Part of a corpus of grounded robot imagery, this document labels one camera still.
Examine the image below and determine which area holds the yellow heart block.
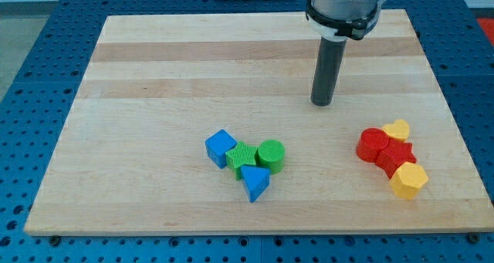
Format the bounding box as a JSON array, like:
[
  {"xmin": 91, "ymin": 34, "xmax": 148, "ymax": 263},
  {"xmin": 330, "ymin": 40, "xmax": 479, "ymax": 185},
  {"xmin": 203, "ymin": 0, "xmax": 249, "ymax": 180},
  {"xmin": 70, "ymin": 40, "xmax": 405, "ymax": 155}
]
[{"xmin": 382, "ymin": 119, "xmax": 410, "ymax": 142}]

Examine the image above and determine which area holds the wooden board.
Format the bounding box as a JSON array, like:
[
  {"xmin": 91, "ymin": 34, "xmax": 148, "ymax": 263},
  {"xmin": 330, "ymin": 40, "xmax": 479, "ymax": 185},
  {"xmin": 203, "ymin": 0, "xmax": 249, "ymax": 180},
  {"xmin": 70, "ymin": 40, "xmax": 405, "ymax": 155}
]
[{"xmin": 24, "ymin": 9, "xmax": 493, "ymax": 236}]

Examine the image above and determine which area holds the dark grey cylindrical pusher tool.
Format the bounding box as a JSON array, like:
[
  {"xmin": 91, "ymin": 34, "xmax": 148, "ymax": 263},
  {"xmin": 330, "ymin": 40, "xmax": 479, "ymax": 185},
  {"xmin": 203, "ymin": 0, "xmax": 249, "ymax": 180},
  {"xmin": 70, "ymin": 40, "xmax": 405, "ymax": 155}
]
[{"xmin": 310, "ymin": 38, "xmax": 346, "ymax": 106}]

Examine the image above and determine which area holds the green star block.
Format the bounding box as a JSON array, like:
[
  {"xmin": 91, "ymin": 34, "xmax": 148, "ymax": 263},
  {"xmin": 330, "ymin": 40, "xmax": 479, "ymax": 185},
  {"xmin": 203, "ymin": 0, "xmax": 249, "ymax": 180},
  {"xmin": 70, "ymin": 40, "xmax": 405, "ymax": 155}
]
[{"xmin": 225, "ymin": 141, "xmax": 258, "ymax": 180}]

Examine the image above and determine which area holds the blue triangle block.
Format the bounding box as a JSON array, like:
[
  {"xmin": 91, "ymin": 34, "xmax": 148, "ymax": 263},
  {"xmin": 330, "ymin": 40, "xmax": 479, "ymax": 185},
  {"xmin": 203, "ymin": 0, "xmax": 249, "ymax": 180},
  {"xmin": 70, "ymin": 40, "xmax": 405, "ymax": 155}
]
[{"xmin": 240, "ymin": 165, "xmax": 270, "ymax": 203}]

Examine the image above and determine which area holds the blue cube block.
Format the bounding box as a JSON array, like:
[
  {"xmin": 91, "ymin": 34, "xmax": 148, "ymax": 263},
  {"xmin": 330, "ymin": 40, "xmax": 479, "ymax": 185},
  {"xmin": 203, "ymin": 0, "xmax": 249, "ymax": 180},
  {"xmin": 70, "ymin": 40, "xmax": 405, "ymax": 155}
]
[{"xmin": 205, "ymin": 130, "xmax": 237, "ymax": 169}]

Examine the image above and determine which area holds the yellow hexagon block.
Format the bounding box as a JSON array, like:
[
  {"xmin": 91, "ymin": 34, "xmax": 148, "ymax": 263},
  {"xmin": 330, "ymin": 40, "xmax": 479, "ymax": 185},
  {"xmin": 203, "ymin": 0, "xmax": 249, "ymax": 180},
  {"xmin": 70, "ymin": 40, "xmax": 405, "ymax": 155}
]
[{"xmin": 389, "ymin": 162, "xmax": 428, "ymax": 200}]

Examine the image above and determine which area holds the red star block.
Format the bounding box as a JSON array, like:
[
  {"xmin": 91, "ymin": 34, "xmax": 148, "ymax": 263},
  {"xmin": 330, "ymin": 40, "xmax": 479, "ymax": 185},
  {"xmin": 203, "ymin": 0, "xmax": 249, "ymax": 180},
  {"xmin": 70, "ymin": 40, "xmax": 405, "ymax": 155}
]
[{"xmin": 375, "ymin": 139, "xmax": 417, "ymax": 179}]

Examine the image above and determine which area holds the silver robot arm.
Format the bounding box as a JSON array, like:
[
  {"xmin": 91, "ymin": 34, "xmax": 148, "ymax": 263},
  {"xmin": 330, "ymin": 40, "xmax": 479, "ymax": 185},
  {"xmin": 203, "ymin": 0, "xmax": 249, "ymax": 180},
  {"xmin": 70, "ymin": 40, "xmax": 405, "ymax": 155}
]
[{"xmin": 306, "ymin": 0, "xmax": 385, "ymax": 42}]

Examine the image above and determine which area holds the green cylinder block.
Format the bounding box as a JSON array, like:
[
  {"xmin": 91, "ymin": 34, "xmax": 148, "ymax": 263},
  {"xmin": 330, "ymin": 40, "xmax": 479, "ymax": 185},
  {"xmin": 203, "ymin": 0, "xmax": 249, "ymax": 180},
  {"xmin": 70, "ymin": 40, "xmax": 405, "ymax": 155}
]
[{"xmin": 257, "ymin": 140, "xmax": 286, "ymax": 174}]

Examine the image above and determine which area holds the red cylinder block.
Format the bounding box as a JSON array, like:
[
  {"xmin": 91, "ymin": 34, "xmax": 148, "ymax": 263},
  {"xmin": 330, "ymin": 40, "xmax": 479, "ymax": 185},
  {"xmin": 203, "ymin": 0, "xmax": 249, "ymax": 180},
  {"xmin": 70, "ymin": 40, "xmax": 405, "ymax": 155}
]
[{"xmin": 356, "ymin": 127, "xmax": 390, "ymax": 163}]

